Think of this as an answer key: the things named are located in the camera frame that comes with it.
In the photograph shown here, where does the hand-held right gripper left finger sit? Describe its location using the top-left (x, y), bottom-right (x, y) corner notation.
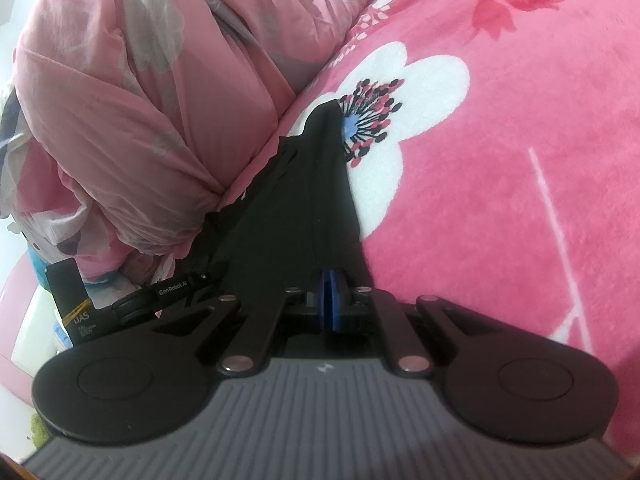
top-left (150, 269), bottom-right (332, 378)

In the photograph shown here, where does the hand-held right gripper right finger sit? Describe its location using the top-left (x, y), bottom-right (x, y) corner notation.
top-left (331, 269), bottom-right (496, 379)

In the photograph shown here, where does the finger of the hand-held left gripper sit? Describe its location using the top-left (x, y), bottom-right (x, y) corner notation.
top-left (112, 270), bottom-right (212, 322)

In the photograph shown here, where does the black printed t-shirt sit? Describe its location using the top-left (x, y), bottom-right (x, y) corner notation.
top-left (180, 100), bottom-right (373, 356)

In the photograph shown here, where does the pink patterned duvet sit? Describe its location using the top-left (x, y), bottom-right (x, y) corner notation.
top-left (0, 0), bottom-right (401, 291)

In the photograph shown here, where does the pink floral blanket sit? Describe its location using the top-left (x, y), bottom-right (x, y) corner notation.
top-left (220, 0), bottom-right (640, 461)

